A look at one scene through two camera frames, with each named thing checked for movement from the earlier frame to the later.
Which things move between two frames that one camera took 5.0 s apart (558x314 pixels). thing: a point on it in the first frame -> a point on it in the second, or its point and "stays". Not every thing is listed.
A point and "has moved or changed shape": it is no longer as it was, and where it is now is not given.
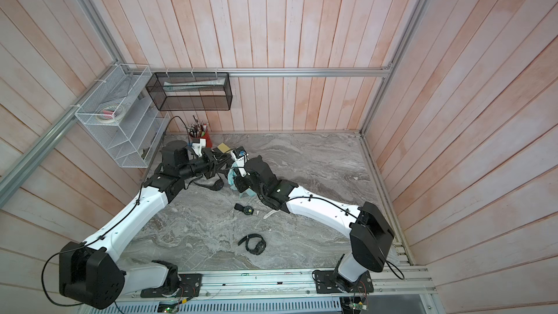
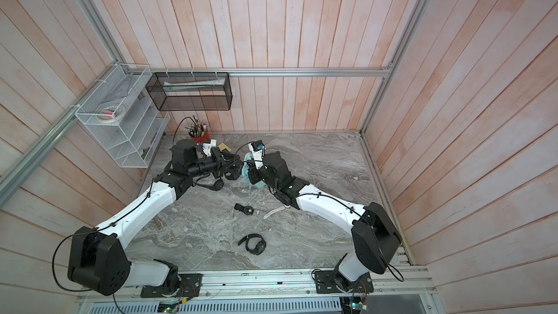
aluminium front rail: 408,282 stays
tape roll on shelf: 110,114 stays
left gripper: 215,164 stays
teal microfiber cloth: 232,183 has moved or changed shape
